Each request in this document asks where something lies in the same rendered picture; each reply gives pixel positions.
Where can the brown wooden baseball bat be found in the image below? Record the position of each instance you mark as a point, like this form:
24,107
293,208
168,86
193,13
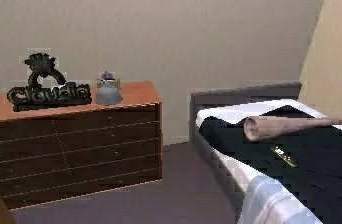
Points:
279,127

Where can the pale blue striped cloth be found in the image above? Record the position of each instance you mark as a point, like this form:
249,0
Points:
272,203

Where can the grey bed with dark blanket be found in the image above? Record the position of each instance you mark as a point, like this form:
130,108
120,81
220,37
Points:
299,173

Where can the grey bell-shaped vase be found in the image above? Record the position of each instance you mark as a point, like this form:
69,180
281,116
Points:
108,91

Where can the black remote control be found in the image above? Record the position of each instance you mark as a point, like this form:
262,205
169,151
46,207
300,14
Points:
284,155

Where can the brown wooden chest of drawers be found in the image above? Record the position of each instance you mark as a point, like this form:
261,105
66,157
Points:
79,146

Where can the dark lettered statue ornament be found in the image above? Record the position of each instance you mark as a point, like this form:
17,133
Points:
45,93

